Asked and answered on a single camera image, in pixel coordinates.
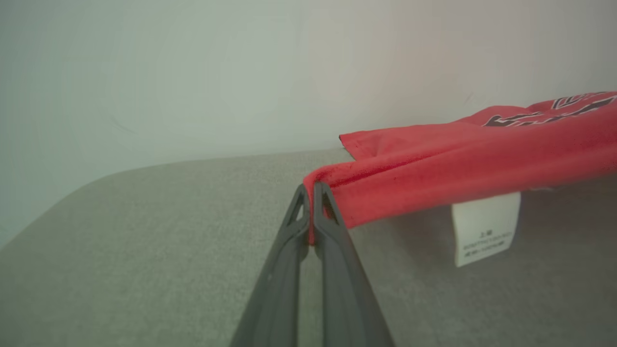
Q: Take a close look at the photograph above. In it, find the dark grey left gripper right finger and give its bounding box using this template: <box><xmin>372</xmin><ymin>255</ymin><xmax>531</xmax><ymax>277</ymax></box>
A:
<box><xmin>313</xmin><ymin>182</ymin><xmax>396</xmax><ymax>347</ymax></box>

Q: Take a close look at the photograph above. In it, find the red basketball jersey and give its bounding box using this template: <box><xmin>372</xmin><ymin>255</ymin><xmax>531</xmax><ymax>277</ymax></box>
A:
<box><xmin>303</xmin><ymin>91</ymin><xmax>617</xmax><ymax>268</ymax></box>

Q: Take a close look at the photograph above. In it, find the grey fabric sofa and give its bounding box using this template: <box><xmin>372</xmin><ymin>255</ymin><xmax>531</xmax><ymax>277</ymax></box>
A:
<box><xmin>0</xmin><ymin>147</ymin><xmax>617</xmax><ymax>347</ymax></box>

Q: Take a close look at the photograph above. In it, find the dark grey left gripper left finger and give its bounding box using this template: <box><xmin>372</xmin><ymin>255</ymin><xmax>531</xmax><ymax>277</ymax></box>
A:
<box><xmin>230</xmin><ymin>184</ymin><xmax>310</xmax><ymax>347</ymax></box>

